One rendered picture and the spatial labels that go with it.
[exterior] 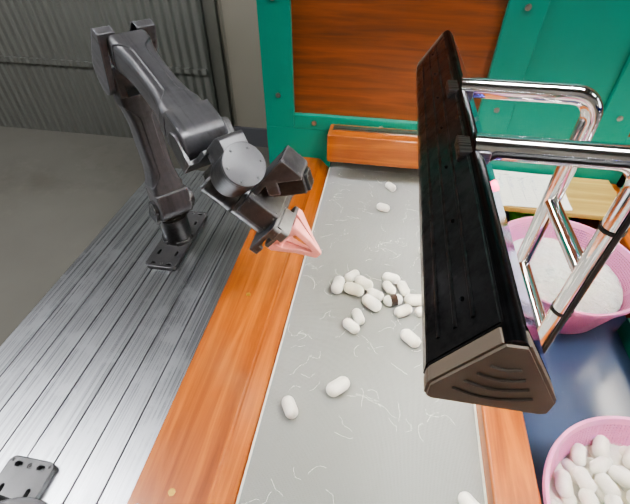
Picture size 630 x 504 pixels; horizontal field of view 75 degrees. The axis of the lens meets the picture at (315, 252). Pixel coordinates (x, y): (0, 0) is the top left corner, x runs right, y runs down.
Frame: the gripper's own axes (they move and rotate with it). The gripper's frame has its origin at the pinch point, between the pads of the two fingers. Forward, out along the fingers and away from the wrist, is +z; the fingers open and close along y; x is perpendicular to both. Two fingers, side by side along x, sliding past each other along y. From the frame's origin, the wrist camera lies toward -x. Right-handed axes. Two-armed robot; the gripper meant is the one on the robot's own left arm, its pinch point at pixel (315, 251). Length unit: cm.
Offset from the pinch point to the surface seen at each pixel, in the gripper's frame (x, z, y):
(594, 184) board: -31, 49, 43
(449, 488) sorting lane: -4.8, 24.4, -26.9
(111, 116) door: 161, -82, 181
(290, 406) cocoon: 7.5, 6.7, -20.9
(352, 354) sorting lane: 4.1, 13.6, -9.8
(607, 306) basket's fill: -23, 48, 9
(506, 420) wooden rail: -11.4, 28.4, -18.1
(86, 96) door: 160, -100, 181
